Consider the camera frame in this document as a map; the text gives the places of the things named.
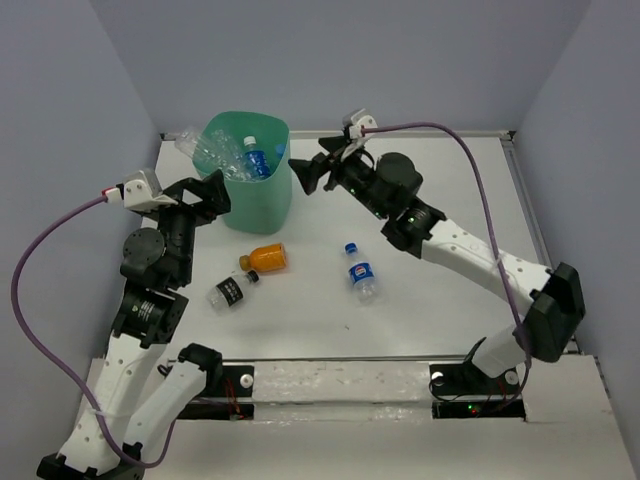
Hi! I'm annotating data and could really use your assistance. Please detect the clear crushed white cap bottle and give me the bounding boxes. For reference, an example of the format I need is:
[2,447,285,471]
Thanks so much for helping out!
[174,128,223,178]

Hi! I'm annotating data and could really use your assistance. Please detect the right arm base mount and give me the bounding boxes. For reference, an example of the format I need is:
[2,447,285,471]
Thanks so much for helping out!
[428,338,526,420]

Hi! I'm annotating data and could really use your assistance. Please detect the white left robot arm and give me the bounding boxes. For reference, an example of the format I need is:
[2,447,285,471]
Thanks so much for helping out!
[36,170,231,479]

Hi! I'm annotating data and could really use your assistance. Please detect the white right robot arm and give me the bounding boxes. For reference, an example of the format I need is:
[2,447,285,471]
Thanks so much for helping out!
[288,137,586,392]

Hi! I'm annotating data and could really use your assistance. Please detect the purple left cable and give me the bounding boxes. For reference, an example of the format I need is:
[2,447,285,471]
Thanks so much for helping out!
[10,194,181,469]

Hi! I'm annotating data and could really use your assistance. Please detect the blue label white cap bottle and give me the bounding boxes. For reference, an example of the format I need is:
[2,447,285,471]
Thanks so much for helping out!
[243,136,272,180]

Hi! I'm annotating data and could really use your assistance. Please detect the green plastic bin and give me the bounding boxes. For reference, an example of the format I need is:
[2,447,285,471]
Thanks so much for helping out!
[204,111,292,234]

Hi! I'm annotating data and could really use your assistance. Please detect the white foam strip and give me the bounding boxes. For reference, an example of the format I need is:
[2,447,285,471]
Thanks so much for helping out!
[252,361,432,425]

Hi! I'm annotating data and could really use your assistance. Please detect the clear blue cap bottle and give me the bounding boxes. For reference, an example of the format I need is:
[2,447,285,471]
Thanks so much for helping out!
[275,144,286,158]

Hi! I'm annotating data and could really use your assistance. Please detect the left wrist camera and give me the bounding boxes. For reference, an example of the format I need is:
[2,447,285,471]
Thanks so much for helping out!
[102,169,178,214]

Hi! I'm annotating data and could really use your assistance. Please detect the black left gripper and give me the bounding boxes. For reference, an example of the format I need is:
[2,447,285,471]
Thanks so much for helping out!
[147,168,233,283]

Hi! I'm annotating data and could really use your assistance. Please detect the small black label bottle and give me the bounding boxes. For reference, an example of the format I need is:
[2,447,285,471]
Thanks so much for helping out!
[207,270,260,313]

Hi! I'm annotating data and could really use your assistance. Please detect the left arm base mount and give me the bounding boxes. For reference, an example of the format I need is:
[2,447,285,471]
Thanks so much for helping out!
[178,364,255,421]

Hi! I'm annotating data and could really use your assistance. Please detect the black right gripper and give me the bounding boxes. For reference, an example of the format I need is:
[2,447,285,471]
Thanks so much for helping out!
[288,135,388,221]

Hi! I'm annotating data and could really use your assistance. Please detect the orange juice bottle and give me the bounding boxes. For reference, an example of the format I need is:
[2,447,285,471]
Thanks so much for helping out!
[239,243,288,273]

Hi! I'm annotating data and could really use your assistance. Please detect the Pepsi label bottle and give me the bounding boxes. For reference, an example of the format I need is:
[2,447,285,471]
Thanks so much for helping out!
[344,242,381,305]

